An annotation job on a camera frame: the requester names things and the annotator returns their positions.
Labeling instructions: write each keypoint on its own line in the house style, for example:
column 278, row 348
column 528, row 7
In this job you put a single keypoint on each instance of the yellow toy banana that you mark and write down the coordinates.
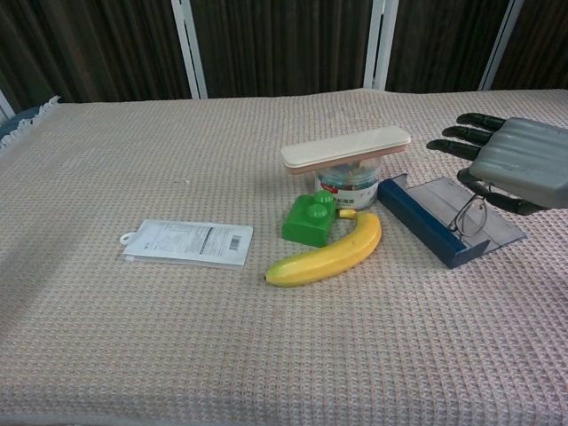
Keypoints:
column 328, row 262

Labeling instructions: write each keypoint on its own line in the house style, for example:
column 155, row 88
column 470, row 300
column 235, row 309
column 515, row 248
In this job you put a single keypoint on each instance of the teal padded table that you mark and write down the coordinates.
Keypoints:
column 18, row 122

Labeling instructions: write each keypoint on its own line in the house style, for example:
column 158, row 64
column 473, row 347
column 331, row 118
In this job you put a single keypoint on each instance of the cream rectangular bar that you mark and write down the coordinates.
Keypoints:
column 346, row 146

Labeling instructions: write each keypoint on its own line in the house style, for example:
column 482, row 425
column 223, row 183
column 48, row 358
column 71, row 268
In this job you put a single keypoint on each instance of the beige woven tablecloth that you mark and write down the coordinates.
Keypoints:
column 133, row 333

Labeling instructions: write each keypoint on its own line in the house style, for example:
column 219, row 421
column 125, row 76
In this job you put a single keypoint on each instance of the white screen frame post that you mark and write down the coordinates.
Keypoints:
column 501, row 44
column 4, row 106
column 188, row 44
column 381, row 44

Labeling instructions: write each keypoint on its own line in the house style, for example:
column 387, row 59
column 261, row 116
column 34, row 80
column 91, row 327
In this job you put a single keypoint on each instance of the green toy building brick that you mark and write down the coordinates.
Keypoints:
column 306, row 226

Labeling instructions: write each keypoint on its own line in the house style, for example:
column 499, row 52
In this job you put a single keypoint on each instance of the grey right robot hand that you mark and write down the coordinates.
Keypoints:
column 519, row 160

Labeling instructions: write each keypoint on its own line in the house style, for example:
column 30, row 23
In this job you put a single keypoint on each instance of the thin metal frame glasses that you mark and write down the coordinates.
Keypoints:
column 470, row 219

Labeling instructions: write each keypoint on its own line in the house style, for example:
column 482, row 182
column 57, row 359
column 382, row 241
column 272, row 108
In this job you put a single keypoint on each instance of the white flat retail package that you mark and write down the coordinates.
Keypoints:
column 186, row 242

